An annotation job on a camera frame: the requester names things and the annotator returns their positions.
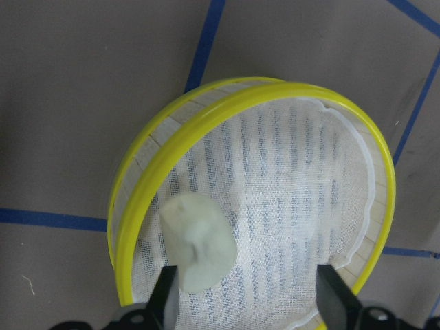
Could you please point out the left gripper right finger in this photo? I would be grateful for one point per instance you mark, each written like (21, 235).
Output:
(336, 303)

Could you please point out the middle yellow bamboo steamer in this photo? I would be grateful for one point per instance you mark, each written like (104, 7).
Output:
(302, 177)

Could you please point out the white steamed bun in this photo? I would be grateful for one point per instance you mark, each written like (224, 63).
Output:
(198, 240)

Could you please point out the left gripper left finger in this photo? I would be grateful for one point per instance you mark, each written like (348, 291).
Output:
(163, 306)

